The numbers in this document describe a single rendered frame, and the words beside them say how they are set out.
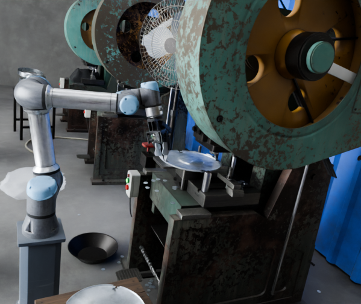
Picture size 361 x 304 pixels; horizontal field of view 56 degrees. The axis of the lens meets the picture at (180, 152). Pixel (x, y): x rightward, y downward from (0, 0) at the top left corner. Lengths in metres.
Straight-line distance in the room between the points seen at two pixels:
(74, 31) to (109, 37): 1.71
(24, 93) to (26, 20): 6.58
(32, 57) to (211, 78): 7.10
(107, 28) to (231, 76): 1.79
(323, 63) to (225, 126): 0.37
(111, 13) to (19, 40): 5.35
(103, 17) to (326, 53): 1.89
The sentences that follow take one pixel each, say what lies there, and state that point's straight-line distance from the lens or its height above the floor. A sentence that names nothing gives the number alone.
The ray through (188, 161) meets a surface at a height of 0.79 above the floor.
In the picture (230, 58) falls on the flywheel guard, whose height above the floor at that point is 1.29.
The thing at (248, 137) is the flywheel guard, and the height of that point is 1.04.
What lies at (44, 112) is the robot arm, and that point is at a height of 0.95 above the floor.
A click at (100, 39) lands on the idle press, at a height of 1.26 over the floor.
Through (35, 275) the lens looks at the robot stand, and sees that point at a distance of 1.68.
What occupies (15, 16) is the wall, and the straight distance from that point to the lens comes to 7.99.
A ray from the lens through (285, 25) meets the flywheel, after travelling 1.28.
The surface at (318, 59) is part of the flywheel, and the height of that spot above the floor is 1.32.
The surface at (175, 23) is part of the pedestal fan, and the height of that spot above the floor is 1.43.
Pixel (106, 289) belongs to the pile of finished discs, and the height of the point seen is 0.39.
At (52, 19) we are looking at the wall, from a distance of 8.01.
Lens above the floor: 1.30
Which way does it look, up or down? 17 degrees down
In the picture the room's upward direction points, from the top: 9 degrees clockwise
